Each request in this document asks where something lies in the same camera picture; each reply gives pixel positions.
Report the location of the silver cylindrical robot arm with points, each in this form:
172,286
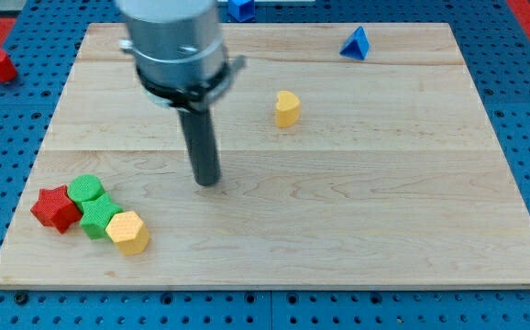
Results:
179,50

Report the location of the yellow heart block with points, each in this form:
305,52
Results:
287,109

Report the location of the yellow hexagon block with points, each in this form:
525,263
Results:
128,232

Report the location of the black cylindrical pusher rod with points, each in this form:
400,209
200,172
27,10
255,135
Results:
199,136

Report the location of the wooden board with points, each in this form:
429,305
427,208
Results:
391,179

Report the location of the blue triangle block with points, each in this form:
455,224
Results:
357,45

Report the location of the blue cube block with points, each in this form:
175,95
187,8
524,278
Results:
241,10

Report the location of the green star block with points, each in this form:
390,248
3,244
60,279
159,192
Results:
97,214

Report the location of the green cylinder block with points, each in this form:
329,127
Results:
85,188

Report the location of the red star block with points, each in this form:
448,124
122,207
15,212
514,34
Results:
54,208

